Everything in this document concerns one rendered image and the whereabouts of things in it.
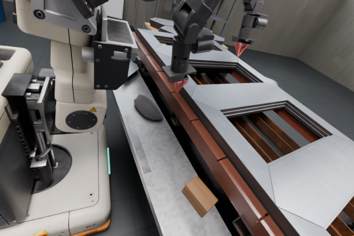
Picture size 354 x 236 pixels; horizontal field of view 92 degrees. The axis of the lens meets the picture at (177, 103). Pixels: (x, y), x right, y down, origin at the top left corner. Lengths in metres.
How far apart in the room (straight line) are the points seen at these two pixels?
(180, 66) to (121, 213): 1.03
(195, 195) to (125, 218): 0.76
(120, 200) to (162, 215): 0.75
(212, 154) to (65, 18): 0.53
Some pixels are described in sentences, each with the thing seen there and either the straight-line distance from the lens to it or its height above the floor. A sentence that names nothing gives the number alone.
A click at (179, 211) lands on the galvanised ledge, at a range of 0.63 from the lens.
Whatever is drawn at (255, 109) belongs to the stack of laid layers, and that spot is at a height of 0.84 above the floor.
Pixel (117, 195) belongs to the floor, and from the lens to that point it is 1.35.
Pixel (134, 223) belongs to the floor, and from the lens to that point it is 1.31.
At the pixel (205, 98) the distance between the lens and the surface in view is 0.75.
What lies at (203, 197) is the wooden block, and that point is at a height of 0.73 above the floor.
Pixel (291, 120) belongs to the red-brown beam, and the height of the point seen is 0.78.
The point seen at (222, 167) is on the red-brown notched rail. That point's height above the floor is 0.82.
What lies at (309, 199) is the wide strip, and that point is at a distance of 0.68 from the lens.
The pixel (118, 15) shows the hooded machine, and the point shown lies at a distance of 3.38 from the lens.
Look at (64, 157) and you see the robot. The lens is 1.19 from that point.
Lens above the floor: 1.25
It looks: 36 degrees down
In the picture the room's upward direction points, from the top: 21 degrees clockwise
